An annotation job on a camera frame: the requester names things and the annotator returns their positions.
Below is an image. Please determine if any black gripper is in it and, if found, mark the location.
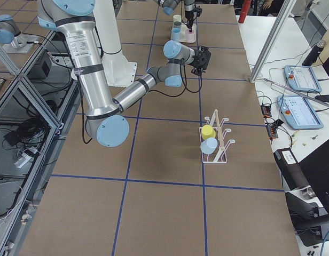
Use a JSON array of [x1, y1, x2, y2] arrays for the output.
[[184, 4, 202, 27], [190, 45, 211, 76]]

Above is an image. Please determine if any red cylinder bottle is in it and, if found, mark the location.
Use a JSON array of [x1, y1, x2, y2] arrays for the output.
[[238, 0, 252, 23]]

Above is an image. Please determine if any pink cup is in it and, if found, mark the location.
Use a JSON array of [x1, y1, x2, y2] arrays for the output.
[[185, 29, 196, 43]]

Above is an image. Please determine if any teach pendant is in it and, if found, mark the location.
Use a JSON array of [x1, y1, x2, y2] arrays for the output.
[[284, 65, 322, 93], [277, 95, 324, 130]]

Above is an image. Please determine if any beige plastic tray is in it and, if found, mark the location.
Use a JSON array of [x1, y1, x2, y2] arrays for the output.
[[178, 23, 197, 43]]

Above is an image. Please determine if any thin metal rod stand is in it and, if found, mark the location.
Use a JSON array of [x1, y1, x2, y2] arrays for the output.
[[262, 78, 329, 108]]

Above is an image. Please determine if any teach pendant near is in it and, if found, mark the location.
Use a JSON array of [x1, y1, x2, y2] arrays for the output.
[[277, 95, 324, 130]]

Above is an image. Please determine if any yellow cup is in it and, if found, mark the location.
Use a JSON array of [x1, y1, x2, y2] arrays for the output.
[[201, 125, 216, 140]]

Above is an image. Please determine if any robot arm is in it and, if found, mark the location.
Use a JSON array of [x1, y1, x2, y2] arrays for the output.
[[154, 0, 202, 30], [37, 1, 211, 147]]

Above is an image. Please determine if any teach pendant far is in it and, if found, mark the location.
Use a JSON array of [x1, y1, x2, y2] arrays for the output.
[[284, 65, 322, 93]]

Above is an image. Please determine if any cream cup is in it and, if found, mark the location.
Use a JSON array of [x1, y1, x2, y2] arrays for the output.
[[173, 14, 182, 22]]

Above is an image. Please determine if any light blue cup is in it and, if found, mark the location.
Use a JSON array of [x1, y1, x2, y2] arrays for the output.
[[200, 138, 218, 155]]

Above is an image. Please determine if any white wire cup rack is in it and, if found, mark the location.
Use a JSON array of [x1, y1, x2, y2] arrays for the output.
[[199, 108, 236, 164]]

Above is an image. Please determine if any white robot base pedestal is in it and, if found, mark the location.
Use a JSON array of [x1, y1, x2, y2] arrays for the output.
[[70, 0, 138, 88]]

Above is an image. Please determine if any aluminium frame post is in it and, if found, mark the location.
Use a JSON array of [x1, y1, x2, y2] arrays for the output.
[[249, 0, 296, 83]]

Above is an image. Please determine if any grey cup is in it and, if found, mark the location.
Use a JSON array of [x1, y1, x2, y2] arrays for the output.
[[173, 21, 182, 30]]

